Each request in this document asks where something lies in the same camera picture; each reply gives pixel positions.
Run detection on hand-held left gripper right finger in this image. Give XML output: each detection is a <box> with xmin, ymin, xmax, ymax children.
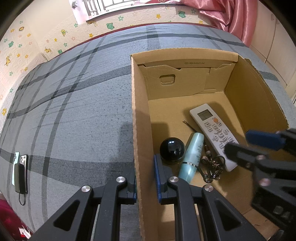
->
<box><xmin>154</xmin><ymin>153</ymin><xmax>266</xmax><ymax>241</ymax></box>

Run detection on cream wardrobe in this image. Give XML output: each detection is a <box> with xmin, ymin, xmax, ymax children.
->
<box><xmin>248</xmin><ymin>5</ymin><xmax>296</xmax><ymax>102</ymax></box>

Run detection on cartoon wall stickers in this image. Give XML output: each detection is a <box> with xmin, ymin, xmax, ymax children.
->
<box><xmin>0</xmin><ymin>5</ymin><xmax>204</xmax><ymax>116</ymax></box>

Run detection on mint green smartphone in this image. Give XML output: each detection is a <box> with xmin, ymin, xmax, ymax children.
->
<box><xmin>12</xmin><ymin>152</ymin><xmax>20</xmax><ymax>186</ymax></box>

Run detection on pink satin curtain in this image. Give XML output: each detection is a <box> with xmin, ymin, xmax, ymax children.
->
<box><xmin>183</xmin><ymin>0</ymin><xmax>266</xmax><ymax>45</ymax></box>

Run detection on grey plaid bed sheet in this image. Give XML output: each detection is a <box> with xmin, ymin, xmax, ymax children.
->
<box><xmin>0</xmin><ymin>23</ymin><xmax>294</xmax><ymax>241</ymax></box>

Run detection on thin brown stick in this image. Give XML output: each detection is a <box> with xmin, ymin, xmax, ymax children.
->
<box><xmin>182</xmin><ymin>120</ymin><xmax>197</xmax><ymax>133</ymax></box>

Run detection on teal cosmetic bottle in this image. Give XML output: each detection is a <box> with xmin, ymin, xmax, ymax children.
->
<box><xmin>179</xmin><ymin>132</ymin><xmax>205</xmax><ymax>183</ymax></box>

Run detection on cardboard box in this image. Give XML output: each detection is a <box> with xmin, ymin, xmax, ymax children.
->
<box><xmin>130</xmin><ymin>47</ymin><xmax>290</xmax><ymax>241</ymax></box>

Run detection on metal keychain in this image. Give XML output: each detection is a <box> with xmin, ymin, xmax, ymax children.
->
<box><xmin>198</xmin><ymin>145</ymin><xmax>226</xmax><ymax>183</ymax></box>

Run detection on black power bank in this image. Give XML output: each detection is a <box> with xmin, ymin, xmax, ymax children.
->
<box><xmin>14</xmin><ymin>163</ymin><xmax>28</xmax><ymax>194</ymax></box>

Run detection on white remote control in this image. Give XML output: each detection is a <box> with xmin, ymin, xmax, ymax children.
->
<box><xmin>190</xmin><ymin>103</ymin><xmax>239</xmax><ymax>172</ymax></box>

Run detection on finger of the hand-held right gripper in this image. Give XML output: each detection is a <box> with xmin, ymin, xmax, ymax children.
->
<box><xmin>224</xmin><ymin>142</ymin><xmax>296</xmax><ymax>193</ymax></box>
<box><xmin>245</xmin><ymin>128</ymin><xmax>296</xmax><ymax>153</ymax></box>

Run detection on metal window grille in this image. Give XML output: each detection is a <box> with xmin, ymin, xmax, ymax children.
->
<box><xmin>83</xmin><ymin>0</ymin><xmax>162</xmax><ymax>15</ymax></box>

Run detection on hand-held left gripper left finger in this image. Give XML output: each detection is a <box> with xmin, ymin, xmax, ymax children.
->
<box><xmin>29</xmin><ymin>166</ymin><xmax>139</xmax><ymax>241</ymax></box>

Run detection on black glossy ball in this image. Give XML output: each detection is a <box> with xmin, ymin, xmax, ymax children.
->
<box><xmin>159</xmin><ymin>137</ymin><xmax>186</xmax><ymax>163</ymax></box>

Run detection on dark red cloth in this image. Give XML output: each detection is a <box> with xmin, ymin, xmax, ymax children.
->
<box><xmin>0</xmin><ymin>199</ymin><xmax>31</xmax><ymax>241</ymax></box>

